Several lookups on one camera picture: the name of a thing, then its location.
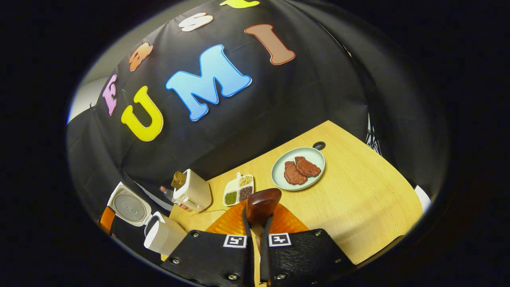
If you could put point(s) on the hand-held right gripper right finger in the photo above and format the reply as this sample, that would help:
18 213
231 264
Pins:
303 255

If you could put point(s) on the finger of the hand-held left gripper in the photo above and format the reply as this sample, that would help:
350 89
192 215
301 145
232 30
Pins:
106 219

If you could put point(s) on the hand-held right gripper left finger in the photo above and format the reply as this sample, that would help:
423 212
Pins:
211 255

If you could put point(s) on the white rice cooker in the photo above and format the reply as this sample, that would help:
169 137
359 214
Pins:
163 235

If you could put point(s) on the brown wooden spoon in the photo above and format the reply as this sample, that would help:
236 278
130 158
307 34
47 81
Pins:
263 205

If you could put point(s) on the white toaster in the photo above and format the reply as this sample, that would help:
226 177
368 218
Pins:
195 193

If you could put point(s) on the clear plastic water bottle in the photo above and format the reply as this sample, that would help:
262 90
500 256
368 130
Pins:
171 197

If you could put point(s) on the white divided bean dish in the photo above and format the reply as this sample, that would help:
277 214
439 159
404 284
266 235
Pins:
238 191

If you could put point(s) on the brown bread slice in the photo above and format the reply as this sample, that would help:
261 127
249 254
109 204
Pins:
176 181
182 177

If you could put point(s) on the red meat piece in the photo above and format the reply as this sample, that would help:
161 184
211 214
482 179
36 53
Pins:
294 174
308 166

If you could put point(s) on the pale green plate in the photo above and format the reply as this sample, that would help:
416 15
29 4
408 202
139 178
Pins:
314 159

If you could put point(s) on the white object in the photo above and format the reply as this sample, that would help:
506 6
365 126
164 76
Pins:
423 198

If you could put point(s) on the metal tripod stand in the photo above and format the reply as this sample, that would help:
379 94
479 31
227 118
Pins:
372 137

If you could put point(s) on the black backdrop cloth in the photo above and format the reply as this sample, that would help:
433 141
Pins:
247 119

